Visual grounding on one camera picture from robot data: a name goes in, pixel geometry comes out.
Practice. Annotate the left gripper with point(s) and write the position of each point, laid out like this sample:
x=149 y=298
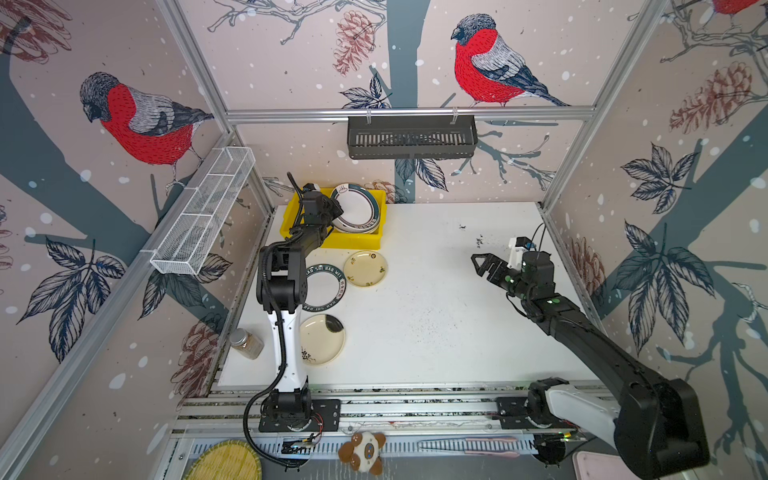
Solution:
x=334 y=206

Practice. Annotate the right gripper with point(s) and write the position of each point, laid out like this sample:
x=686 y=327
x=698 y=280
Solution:
x=492 y=262

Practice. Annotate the large green red rimmed plate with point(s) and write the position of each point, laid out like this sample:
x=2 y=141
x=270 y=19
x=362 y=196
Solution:
x=361 y=213

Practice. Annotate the small cream patterned plate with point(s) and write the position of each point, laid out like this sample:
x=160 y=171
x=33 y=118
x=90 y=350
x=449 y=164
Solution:
x=365 y=268

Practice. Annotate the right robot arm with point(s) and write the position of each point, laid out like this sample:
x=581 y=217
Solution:
x=654 y=423

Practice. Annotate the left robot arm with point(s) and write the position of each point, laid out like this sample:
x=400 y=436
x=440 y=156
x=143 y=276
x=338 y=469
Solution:
x=282 y=288

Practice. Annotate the yellow plastic bin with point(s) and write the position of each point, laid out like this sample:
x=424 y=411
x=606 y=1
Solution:
x=339 y=239

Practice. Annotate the dark green lettered rim plate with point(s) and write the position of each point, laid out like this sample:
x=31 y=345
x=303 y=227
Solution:
x=327 y=285

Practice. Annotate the cream plate with dark spot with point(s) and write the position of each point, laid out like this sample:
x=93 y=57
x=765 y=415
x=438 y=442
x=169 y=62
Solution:
x=323 y=338

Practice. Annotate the black hanging basket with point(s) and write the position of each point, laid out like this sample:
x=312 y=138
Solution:
x=436 y=137

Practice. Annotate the spice jar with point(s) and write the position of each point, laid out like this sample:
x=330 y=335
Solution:
x=245 y=343

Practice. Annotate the pink tray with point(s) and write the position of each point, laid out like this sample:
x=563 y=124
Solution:
x=598 y=466

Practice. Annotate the panda plush toy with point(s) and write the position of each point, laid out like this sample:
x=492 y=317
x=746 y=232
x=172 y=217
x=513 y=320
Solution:
x=363 y=452

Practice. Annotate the yellow bamboo mat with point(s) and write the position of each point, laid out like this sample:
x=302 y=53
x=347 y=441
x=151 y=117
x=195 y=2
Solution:
x=228 y=460

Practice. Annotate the white wire mesh basket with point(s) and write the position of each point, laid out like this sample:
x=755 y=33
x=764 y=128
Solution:
x=192 y=235

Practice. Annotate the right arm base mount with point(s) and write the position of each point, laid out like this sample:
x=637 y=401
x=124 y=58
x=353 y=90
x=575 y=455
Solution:
x=522 y=414

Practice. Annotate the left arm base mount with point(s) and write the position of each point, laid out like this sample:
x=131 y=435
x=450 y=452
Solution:
x=284 y=412

